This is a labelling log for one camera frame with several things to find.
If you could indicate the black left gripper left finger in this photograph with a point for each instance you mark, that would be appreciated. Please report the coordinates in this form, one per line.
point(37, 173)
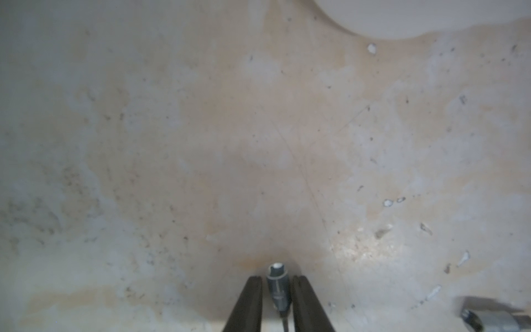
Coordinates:
point(246, 315)

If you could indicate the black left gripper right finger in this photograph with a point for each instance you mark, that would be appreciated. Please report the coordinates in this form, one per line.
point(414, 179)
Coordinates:
point(308, 313)

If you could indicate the chrome bit row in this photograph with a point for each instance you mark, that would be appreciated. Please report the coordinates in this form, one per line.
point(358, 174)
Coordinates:
point(494, 321)

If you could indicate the white rectangular storage box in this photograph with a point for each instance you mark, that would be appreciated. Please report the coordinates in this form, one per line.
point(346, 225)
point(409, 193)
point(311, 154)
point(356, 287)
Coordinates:
point(397, 20)

